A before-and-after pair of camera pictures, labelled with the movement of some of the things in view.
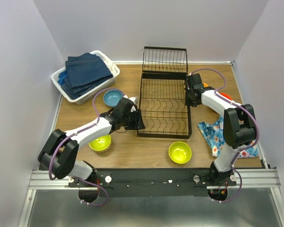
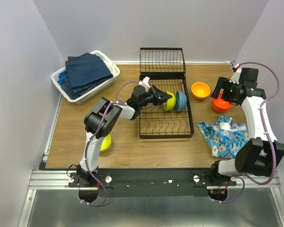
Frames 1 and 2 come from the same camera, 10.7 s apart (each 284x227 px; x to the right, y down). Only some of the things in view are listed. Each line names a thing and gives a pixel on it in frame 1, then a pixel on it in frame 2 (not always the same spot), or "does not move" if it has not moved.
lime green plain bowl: [180, 152] → [170, 104]
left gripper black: [138, 124] → [160, 97]
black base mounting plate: [150, 182] does not move
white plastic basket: [114, 69] does not move
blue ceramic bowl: [111, 97] → [181, 100]
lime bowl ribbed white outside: [102, 144] does not move
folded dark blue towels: [83, 73] does not move
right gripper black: [188, 103] → [223, 82]
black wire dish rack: [163, 110] does not move
